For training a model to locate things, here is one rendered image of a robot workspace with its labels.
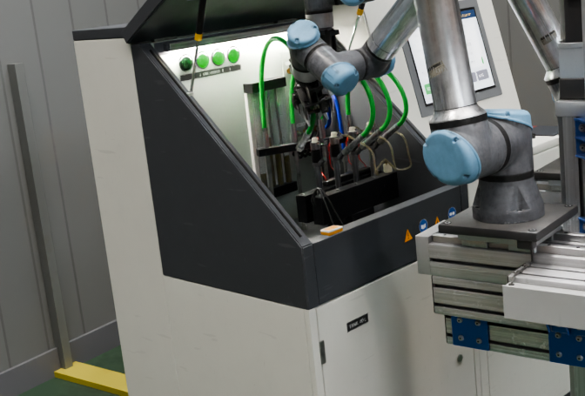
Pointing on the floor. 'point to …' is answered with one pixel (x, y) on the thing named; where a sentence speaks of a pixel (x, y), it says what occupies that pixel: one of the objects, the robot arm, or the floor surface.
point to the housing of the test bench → (127, 208)
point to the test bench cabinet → (245, 344)
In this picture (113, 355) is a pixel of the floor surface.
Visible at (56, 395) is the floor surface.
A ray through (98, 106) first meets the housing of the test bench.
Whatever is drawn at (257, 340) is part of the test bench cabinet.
